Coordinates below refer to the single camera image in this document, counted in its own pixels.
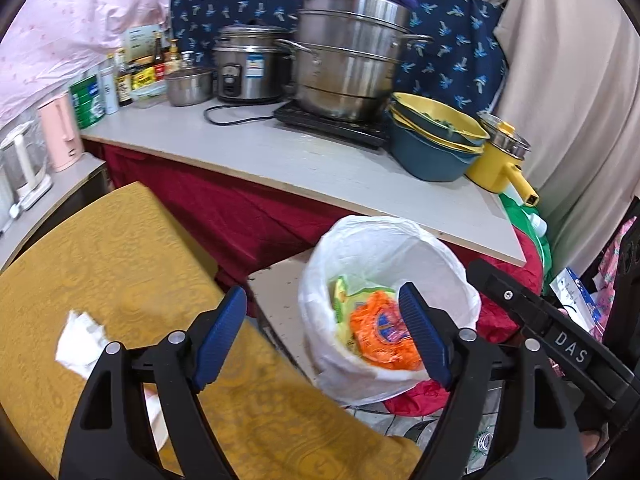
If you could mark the dark red cloth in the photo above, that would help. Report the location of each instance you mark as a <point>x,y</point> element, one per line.
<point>240,210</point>

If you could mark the yellow seasoning packet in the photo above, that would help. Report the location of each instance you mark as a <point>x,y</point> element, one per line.
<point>142,79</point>

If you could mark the crumpled white tissue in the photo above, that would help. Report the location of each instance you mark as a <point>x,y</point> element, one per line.
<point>80,340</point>
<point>156,410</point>

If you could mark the beige curtain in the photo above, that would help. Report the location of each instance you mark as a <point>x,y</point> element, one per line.
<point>565,85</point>

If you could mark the yellow electric cooking pot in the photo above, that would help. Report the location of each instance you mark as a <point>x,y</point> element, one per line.
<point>492,170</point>

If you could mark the large steel steamer pot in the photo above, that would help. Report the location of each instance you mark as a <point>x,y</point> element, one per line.
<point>350,60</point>

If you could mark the pale cardboard box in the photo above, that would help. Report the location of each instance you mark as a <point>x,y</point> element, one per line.
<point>142,42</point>

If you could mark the blue basin with yellow rim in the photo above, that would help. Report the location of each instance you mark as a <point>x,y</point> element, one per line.
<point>435,115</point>
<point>435,162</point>

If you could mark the steel rice cooker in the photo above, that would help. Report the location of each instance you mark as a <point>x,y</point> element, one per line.
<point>250,65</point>

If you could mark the green tin can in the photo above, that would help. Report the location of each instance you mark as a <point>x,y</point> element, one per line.
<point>87,105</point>

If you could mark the clear plastic food container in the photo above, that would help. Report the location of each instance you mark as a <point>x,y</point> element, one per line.
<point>150,96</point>

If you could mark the blue and white box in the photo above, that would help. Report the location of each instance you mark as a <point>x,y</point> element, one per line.
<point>575,290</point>

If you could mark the pink dotted curtain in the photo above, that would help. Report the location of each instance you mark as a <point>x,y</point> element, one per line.
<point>65,25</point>

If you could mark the amber sauce bottle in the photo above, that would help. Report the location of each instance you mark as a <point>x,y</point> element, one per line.
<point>174,60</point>

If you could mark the dark sauce bottle white label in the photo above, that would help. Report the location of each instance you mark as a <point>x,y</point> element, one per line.
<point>124,85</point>

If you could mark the orange plastic bag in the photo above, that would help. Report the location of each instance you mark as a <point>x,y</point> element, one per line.
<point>375,330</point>

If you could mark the blue floral cloth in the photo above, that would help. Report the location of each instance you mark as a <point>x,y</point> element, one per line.
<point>450,45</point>

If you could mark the pink electric kettle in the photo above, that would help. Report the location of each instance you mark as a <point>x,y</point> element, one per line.
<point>60,132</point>

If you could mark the pink floral cloth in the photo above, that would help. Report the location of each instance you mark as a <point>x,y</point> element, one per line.
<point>612,260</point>

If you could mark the white speckled board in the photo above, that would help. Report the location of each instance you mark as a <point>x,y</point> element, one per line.
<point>277,290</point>

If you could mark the black induction cooktop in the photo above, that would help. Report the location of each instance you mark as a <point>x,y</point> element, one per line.
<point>340,127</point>

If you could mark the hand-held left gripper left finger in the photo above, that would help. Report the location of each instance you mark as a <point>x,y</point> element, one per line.
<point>222,330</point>

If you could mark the small steel pot with lid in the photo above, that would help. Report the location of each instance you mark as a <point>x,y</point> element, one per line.
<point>190,87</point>

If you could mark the green bag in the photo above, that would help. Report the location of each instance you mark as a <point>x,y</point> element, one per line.
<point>537,250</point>

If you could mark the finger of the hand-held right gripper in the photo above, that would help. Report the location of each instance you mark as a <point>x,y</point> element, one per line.
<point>500,292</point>

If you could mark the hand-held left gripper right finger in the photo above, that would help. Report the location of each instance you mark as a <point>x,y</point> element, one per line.
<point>420,330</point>

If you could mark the dark bottle with red label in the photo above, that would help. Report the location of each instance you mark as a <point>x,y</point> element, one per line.
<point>159,62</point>

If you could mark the yellow patterned tablecloth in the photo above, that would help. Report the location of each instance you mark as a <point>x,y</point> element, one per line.
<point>115,260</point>

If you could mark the trash bin with white bag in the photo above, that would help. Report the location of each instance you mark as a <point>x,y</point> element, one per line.
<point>380,245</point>

